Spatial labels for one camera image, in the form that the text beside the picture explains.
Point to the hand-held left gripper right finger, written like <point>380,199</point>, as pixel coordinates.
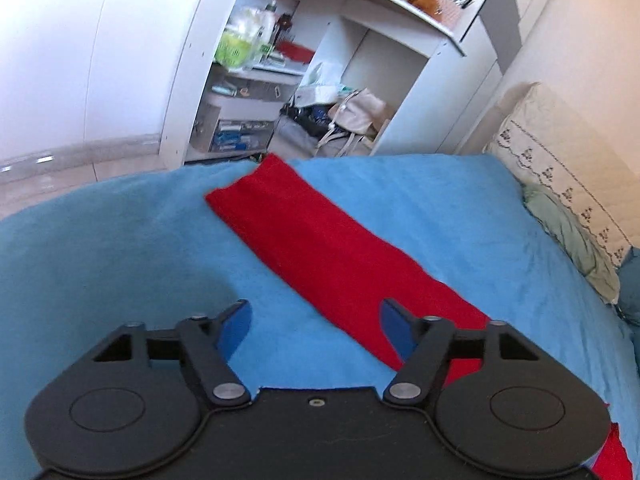
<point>398,328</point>

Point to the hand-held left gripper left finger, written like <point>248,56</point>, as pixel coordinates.
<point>235,329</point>

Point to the red cloth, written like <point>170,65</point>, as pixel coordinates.
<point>320,240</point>

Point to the blue blanket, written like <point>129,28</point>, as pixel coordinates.
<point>150,240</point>

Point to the light green cloth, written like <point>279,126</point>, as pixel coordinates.
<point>567,232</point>

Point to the beige handbag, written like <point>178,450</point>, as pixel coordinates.
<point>352,115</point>

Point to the white floral pillow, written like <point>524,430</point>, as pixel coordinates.
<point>560,165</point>

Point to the blue pillow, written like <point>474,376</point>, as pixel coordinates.
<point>630,285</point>

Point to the white plastic bag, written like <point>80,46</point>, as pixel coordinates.
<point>322,85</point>

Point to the green plastic basket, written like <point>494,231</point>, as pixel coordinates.
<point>232,50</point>

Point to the red box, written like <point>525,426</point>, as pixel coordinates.
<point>295,51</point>

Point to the white shelf unit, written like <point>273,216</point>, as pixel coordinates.
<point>320,55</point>

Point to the white wardrobe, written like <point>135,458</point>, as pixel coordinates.
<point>505,35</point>

